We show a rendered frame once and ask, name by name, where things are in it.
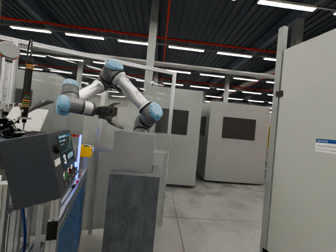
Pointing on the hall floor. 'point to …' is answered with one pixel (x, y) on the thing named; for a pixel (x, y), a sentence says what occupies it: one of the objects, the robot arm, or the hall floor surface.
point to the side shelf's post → (28, 222)
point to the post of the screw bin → (38, 228)
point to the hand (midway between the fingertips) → (126, 116)
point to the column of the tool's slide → (4, 80)
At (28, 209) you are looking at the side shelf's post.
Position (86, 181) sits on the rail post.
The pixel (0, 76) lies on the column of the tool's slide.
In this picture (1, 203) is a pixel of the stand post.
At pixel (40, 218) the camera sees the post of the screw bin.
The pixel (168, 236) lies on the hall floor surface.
